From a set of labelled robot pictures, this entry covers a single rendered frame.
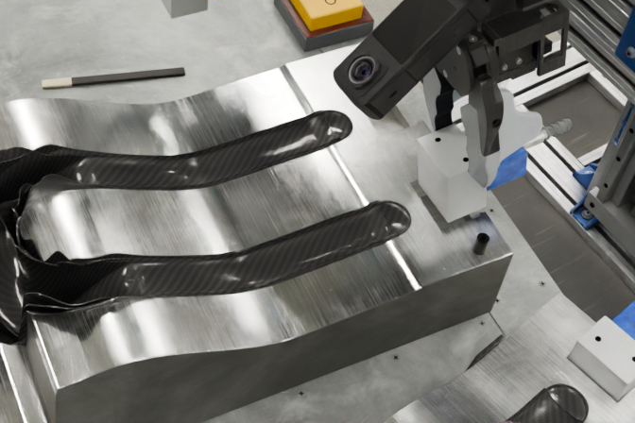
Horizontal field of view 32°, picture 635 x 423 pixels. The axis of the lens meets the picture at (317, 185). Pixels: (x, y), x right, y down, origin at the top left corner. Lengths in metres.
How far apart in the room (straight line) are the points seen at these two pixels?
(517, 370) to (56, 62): 0.55
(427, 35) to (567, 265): 1.06
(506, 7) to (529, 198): 1.07
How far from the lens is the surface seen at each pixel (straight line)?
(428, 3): 0.76
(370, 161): 0.93
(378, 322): 0.88
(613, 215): 1.65
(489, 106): 0.78
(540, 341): 0.90
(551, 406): 0.88
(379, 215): 0.90
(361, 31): 1.16
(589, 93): 2.03
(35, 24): 1.17
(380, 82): 0.75
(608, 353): 0.88
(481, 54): 0.77
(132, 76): 1.11
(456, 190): 0.87
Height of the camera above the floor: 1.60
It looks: 51 degrees down
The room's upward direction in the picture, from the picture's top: 8 degrees clockwise
